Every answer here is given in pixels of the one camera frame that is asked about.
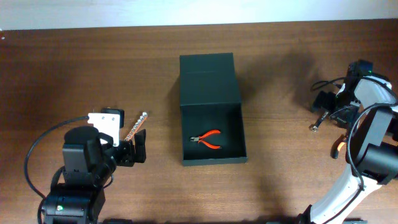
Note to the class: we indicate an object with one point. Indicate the black open gift box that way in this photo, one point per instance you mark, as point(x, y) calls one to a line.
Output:
point(211, 113)

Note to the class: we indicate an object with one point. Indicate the orange socket bit holder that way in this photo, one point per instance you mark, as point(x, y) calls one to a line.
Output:
point(136, 126)

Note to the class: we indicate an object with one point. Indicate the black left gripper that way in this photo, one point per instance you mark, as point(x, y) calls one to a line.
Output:
point(129, 152)

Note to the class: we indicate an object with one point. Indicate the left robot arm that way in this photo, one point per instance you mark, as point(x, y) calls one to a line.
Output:
point(77, 189)

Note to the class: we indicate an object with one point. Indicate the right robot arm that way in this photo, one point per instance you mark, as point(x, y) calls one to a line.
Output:
point(366, 106)

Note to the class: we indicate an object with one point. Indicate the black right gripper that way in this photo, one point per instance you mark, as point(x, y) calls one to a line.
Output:
point(337, 109)

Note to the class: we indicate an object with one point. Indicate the orange handled needle nose pliers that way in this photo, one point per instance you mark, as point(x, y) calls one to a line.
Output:
point(337, 146)

